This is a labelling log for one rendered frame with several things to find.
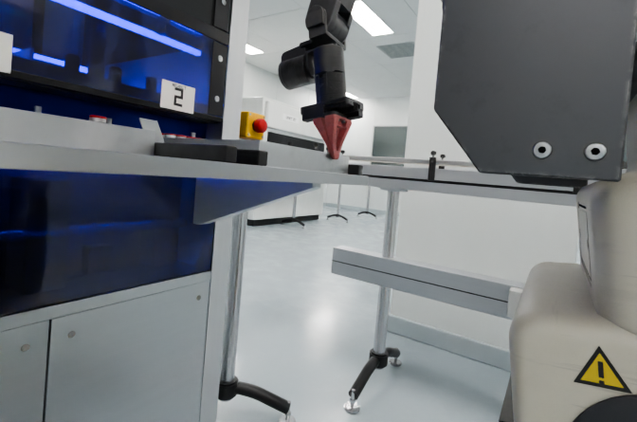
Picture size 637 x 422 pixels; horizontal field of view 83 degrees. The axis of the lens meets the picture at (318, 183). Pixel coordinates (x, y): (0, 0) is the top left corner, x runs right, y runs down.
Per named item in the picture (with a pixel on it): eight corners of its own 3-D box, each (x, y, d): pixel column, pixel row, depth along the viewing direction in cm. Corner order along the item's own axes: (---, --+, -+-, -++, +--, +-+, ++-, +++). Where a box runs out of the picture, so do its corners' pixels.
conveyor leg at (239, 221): (206, 397, 124) (224, 175, 122) (226, 386, 132) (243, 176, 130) (224, 409, 119) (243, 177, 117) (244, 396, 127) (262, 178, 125)
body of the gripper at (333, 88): (318, 123, 72) (317, 86, 73) (365, 113, 67) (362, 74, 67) (300, 117, 67) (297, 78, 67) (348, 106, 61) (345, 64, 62)
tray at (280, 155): (125, 155, 69) (126, 136, 69) (228, 164, 91) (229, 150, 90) (257, 165, 50) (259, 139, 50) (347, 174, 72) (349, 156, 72)
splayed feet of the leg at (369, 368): (338, 408, 137) (341, 372, 136) (390, 357, 178) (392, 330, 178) (357, 417, 132) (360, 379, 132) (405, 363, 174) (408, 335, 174)
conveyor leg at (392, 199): (363, 366, 154) (379, 187, 152) (373, 358, 161) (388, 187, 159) (383, 375, 149) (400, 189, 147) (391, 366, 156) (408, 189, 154)
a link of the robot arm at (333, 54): (334, 35, 64) (348, 46, 69) (301, 46, 67) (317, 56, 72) (336, 73, 63) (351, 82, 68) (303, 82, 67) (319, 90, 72)
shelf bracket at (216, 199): (192, 223, 87) (196, 170, 87) (202, 222, 90) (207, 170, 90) (306, 249, 69) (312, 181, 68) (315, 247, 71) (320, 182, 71)
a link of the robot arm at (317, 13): (322, 1, 63) (344, 23, 71) (270, 21, 69) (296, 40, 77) (325, 66, 62) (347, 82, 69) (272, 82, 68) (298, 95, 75)
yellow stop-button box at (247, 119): (227, 137, 103) (229, 111, 103) (245, 139, 109) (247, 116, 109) (246, 137, 99) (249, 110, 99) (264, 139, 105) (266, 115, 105)
